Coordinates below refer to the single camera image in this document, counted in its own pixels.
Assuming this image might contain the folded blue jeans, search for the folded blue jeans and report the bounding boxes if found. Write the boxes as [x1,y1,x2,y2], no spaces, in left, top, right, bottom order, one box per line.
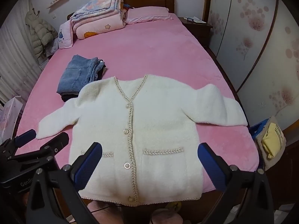
[57,55,106,94]

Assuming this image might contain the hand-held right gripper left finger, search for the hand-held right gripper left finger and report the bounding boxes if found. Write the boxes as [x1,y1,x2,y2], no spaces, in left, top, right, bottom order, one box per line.
[26,142,103,224]

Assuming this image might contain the blue plastic object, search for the blue plastic object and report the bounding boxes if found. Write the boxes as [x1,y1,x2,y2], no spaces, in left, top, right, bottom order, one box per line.
[248,119,269,141]

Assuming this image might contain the floral sliding wardrobe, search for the floral sliding wardrobe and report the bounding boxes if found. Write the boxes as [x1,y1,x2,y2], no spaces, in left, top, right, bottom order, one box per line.
[203,0,299,131]

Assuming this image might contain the white patterned curtain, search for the white patterned curtain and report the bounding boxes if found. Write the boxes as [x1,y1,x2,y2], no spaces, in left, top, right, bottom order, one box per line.
[0,28,43,103]

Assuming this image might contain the small pink printed cushion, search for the small pink printed cushion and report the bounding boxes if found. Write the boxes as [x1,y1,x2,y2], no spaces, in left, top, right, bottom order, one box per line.
[58,21,74,49]

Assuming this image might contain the beige puffer jacket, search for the beige puffer jacket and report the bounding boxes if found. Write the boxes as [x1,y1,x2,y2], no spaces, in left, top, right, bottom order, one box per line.
[24,7,59,59]

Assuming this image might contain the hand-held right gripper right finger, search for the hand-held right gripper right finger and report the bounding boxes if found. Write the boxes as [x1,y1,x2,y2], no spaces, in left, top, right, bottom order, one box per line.
[197,142,274,224]

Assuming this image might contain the pink pillow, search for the pink pillow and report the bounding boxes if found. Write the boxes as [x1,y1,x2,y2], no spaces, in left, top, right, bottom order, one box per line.
[125,7,174,25]

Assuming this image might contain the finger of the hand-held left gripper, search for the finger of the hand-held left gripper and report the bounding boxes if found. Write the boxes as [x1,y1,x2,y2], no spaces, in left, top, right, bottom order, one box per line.
[5,129,37,155]
[14,132,70,168]

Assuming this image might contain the folded dark clothes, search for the folded dark clothes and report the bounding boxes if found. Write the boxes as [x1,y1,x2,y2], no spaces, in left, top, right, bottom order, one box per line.
[61,61,108,102]

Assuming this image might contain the white fuzzy cardigan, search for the white fuzzy cardigan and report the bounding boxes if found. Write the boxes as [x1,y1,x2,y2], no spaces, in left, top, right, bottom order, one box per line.
[37,74,248,207]

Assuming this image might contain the wooden wall shelf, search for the wooden wall shelf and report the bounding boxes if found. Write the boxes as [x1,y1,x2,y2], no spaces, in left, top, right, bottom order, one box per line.
[46,0,71,9]

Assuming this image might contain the papers on nightstand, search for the papers on nightstand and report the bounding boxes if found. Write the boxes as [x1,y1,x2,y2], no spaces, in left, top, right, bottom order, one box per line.
[183,16,207,24]

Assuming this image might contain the wooden nightstand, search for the wooden nightstand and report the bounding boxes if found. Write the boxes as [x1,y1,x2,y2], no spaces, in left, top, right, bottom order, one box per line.
[179,17,213,48]

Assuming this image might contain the folded floral pink quilt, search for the folded floral pink quilt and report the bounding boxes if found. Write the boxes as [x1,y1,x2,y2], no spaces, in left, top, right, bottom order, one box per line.
[70,0,128,40]

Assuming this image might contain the white shopping bag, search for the white shopping bag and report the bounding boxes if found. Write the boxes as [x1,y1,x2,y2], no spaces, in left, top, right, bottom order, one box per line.
[0,96,25,145]

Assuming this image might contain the pink bed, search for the pink bed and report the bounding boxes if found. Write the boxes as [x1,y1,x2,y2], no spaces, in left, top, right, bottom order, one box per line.
[14,16,260,192]

